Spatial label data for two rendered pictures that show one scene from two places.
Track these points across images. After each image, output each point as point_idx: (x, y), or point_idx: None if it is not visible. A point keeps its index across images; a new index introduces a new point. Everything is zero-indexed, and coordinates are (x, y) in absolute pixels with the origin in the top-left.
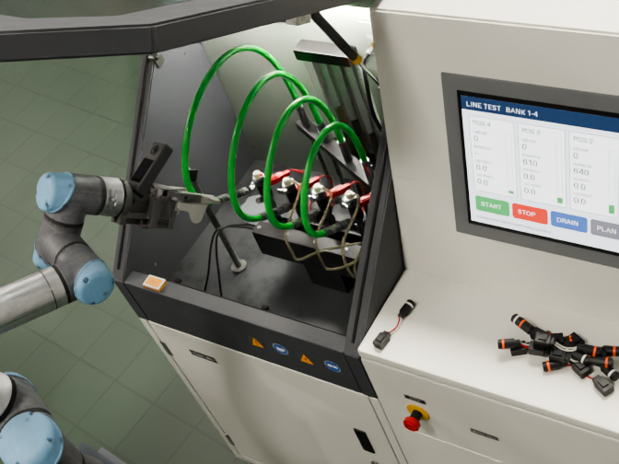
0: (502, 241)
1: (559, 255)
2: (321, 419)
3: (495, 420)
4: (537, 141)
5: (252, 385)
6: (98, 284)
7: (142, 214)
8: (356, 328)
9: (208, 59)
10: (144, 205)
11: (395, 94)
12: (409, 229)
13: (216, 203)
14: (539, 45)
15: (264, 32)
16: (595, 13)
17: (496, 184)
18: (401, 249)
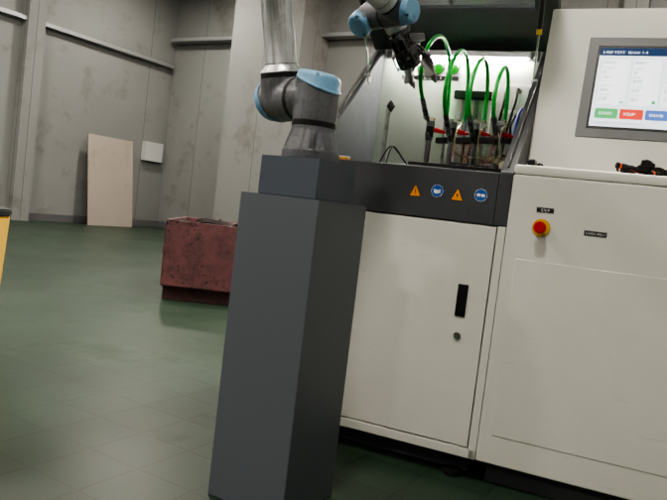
0: (606, 137)
1: (645, 141)
2: (428, 285)
3: (612, 208)
4: (644, 67)
5: (374, 260)
6: (415, 6)
7: (406, 46)
8: (511, 160)
9: (377, 114)
10: (407, 45)
11: (556, 54)
12: (538, 141)
13: (436, 79)
14: (655, 17)
15: (432, 89)
16: None
17: (611, 98)
18: (527, 157)
